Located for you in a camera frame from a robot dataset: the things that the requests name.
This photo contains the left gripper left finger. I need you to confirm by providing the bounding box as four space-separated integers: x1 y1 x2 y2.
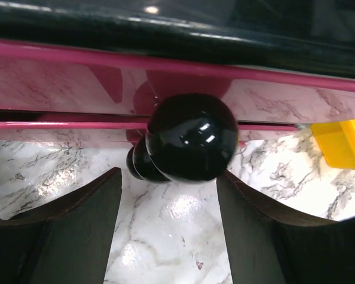
0 167 122 283

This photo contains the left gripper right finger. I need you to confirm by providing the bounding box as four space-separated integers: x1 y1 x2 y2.
217 172 355 283

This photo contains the yellow plastic tray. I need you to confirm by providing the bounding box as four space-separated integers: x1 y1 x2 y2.
310 119 355 170

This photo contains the black case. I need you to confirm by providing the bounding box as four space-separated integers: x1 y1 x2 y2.
0 0 355 183

